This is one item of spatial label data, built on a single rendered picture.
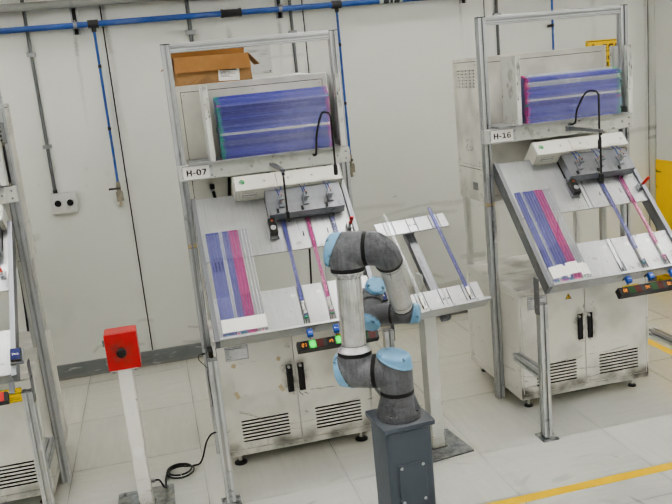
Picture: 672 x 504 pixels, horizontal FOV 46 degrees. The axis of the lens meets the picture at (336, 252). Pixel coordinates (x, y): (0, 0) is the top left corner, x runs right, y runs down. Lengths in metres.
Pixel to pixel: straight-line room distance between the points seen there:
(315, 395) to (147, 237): 1.86
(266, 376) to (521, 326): 1.25
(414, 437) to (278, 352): 1.05
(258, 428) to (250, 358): 0.34
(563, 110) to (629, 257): 0.77
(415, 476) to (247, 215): 1.40
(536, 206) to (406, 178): 1.66
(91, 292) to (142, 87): 1.30
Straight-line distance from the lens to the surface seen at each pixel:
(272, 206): 3.50
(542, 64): 4.18
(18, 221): 3.66
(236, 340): 3.23
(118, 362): 3.36
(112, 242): 5.11
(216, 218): 3.53
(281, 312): 3.29
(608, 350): 4.22
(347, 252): 2.60
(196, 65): 3.86
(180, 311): 5.21
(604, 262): 3.77
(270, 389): 3.65
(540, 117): 3.97
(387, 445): 2.73
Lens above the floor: 1.71
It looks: 13 degrees down
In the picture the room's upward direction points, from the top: 6 degrees counter-clockwise
